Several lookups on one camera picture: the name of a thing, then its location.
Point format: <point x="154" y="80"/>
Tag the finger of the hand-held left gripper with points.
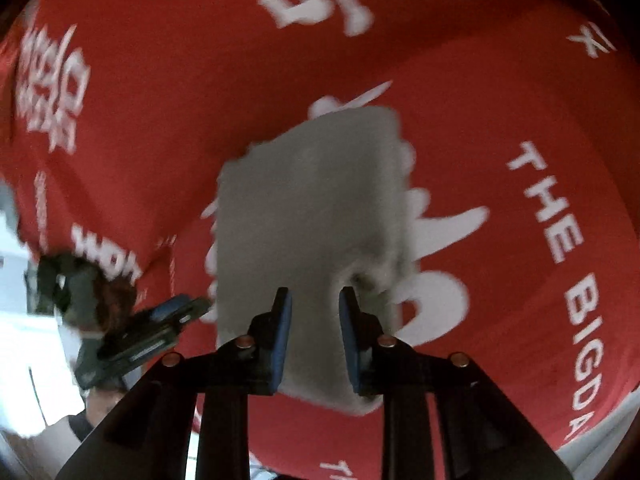
<point x="175" y="308"/>
<point x="142" y="344"/>

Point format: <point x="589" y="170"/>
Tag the person's left forearm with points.
<point x="92" y="410"/>

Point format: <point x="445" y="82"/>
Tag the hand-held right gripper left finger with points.
<point x="282" y="340"/>

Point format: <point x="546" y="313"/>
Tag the red printed blanket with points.
<point x="150" y="110"/>

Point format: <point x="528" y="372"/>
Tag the small grey cloth garment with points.
<point x="310" y="210"/>

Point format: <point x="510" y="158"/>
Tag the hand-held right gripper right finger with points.
<point x="350" y="340"/>

